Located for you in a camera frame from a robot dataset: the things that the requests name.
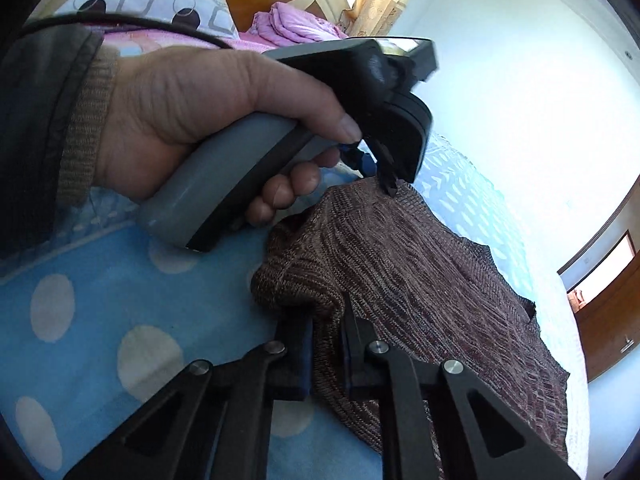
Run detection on left forearm dark sleeve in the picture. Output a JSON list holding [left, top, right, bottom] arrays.
[[1, 25, 118, 257]]

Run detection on brown knitted sweater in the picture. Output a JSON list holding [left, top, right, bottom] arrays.
[[252, 178, 567, 463]]

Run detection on person's left hand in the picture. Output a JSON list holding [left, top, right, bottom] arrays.
[[93, 47, 362, 202]]

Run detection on white patterned pillow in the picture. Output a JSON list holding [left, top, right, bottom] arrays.
[[55, 0, 240, 39]]

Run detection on folded pink quilt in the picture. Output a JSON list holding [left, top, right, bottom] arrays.
[[245, 2, 348, 47]]

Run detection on black cable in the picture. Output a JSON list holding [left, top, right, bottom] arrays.
[[24, 12, 237, 51]]

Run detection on brown wooden door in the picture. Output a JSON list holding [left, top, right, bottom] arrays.
[[575, 254, 640, 382]]

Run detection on silver door handle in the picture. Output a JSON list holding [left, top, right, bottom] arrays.
[[620, 339, 634, 354]]

